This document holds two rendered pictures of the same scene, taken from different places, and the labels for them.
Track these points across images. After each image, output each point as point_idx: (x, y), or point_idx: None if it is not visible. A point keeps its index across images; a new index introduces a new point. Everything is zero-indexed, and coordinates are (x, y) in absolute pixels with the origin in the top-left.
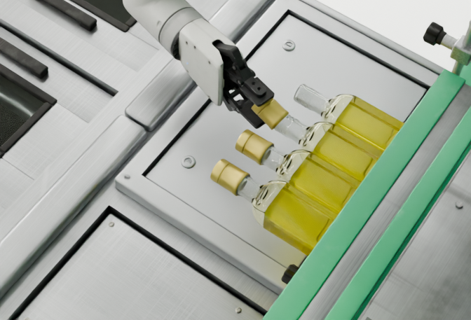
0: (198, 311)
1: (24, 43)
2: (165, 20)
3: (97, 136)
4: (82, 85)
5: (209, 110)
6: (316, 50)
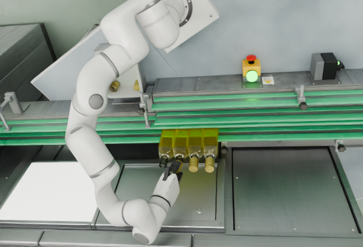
0: (246, 186)
1: None
2: (160, 206)
3: None
4: None
5: (172, 217)
6: (122, 200)
